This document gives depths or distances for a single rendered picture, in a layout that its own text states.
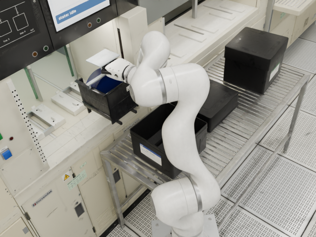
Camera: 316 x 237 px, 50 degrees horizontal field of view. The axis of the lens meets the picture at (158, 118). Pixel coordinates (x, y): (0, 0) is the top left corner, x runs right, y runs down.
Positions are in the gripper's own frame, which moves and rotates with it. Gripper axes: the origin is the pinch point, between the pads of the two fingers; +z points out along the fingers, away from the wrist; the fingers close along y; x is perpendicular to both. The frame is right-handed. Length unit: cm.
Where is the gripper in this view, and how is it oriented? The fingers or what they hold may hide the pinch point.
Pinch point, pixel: (104, 61)
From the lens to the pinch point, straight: 156.2
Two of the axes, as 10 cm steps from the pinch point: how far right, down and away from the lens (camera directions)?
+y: 6.5, -5.4, 5.4
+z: -7.6, -4.0, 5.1
